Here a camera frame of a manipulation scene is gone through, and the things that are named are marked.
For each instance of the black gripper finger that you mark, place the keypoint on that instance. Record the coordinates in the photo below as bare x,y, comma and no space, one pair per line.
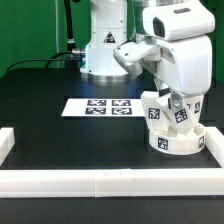
162,88
175,101

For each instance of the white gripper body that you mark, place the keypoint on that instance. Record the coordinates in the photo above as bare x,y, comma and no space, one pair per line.
185,66

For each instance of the white round stool seat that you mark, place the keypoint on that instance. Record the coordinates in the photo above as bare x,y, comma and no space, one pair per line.
174,143

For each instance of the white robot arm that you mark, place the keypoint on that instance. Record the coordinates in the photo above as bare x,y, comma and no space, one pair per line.
170,40

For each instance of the white right fence bar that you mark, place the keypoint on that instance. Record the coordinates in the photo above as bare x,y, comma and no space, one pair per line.
215,144

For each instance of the white fence bar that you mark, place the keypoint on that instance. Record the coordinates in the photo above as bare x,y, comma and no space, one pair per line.
111,183
215,144
7,142

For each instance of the white front fence bar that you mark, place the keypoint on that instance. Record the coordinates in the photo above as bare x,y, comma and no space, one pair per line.
111,183

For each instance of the white tag sheet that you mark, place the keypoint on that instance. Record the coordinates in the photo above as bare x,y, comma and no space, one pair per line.
83,107

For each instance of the black vertical pole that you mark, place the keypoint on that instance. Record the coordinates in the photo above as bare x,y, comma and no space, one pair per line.
70,40

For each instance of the white left fence bar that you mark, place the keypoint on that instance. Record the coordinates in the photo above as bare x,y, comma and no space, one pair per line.
7,142

